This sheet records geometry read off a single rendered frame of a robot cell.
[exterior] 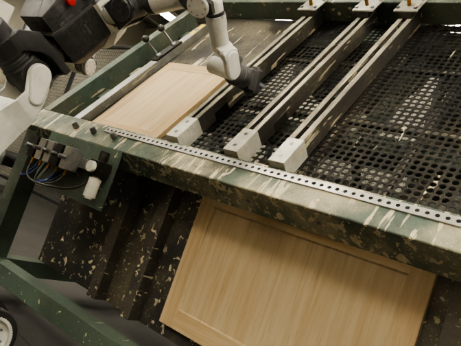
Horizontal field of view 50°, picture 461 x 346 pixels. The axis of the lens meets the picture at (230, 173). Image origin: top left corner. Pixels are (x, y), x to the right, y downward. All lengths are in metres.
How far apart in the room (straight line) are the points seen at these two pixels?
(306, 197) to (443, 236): 0.38
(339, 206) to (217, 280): 0.63
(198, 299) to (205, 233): 0.25
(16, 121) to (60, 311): 0.74
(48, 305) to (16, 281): 0.26
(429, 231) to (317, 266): 0.46
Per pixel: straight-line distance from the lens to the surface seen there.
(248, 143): 1.69
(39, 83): 1.85
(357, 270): 1.59
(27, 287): 2.26
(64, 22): 1.88
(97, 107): 2.40
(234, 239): 1.81
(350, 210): 1.37
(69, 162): 2.02
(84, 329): 1.96
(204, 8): 1.71
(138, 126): 2.13
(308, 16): 2.51
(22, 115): 1.85
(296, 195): 1.45
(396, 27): 2.24
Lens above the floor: 0.72
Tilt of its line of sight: 5 degrees up
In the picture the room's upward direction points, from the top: 19 degrees clockwise
